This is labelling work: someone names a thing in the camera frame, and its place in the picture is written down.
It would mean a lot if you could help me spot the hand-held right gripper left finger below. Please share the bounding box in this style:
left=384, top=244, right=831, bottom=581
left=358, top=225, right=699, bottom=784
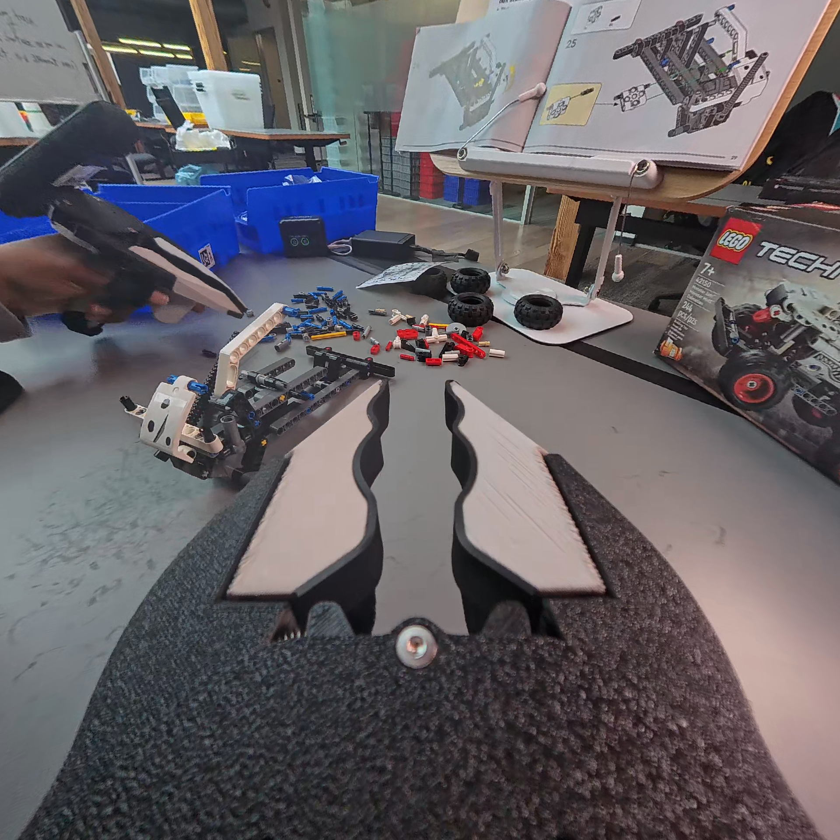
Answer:
left=226, top=379, right=391, bottom=599

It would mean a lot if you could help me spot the instruction booklet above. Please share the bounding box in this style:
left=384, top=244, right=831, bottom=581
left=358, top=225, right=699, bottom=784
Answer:
left=394, top=0, right=831, bottom=172

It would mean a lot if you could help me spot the white spotted toy panel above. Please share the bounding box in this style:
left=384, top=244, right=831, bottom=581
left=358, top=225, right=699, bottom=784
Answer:
left=139, top=382, right=221, bottom=463

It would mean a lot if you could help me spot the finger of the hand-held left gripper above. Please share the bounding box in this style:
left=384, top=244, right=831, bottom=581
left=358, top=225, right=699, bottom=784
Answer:
left=128, top=243, right=242, bottom=316
left=152, top=234, right=255, bottom=319

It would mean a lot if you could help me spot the pile of red white pieces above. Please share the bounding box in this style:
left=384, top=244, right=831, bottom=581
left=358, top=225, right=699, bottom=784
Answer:
left=367, top=308, right=508, bottom=366

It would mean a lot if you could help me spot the white storage container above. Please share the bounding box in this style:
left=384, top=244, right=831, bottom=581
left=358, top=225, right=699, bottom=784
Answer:
left=187, top=69, right=265, bottom=132

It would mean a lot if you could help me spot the person's left forearm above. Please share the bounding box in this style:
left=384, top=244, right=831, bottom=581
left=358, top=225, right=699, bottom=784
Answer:
left=0, top=298, right=34, bottom=343

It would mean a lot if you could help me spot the white plastic bag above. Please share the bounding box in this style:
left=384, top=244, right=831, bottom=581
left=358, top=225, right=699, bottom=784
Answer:
left=174, top=121, right=231, bottom=152

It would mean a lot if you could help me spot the black power bank green display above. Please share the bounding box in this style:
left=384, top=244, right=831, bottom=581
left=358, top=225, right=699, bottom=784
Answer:
left=279, top=217, right=327, bottom=258

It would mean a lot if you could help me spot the grey black toy chassis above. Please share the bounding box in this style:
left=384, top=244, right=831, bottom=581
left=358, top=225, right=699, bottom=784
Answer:
left=120, top=303, right=396, bottom=483

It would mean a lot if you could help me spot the wooden side table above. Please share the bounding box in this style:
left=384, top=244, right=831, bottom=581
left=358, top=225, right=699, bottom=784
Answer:
left=430, top=0, right=840, bottom=290

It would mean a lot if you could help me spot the sticker sheet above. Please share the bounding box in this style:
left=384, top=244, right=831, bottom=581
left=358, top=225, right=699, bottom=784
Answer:
left=356, top=261, right=454, bottom=291

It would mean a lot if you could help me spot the stack of red blue crates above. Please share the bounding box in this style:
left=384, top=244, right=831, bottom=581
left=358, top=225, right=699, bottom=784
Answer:
left=364, top=112, right=526, bottom=204

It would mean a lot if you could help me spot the person's left hand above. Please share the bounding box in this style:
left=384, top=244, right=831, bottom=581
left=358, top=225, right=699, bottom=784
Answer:
left=0, top=233, right=172, bottom=337

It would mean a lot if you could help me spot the blue bin with square tag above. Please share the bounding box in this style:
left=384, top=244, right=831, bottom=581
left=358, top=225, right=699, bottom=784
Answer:
left=0, top=184, right=240, bottom=273

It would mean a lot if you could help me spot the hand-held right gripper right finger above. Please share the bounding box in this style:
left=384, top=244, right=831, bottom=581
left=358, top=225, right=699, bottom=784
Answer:
left=445, top=381, right=608, bottom=598

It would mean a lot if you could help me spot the blue plastic bin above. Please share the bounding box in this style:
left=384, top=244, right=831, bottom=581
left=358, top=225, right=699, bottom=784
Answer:
left=200, top=166, right=380, bottom=256

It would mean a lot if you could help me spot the brown top table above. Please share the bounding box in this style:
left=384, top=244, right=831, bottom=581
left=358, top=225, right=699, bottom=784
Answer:
left=0, top=121, right=352, bottom=172

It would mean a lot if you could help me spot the toy truck box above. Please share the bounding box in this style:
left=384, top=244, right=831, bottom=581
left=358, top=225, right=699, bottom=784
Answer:
left=654, top=203, right=840, bottom=487

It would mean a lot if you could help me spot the pile of blue black pins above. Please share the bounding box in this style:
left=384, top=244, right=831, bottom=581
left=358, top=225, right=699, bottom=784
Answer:
left=276, top=287, right=368, bottom=345

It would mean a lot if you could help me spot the white booklet stand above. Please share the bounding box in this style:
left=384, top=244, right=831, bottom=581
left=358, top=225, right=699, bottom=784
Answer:
left=456, top=82, right=664, bottom=343

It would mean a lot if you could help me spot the black power adapter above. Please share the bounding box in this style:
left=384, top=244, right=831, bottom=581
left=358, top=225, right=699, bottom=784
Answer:
left=350, top=231, right=416, bottom=259

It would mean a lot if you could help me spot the grey desk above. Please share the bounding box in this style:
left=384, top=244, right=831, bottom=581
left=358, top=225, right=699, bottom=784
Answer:
left=0, top=249, right=840, bottom=840

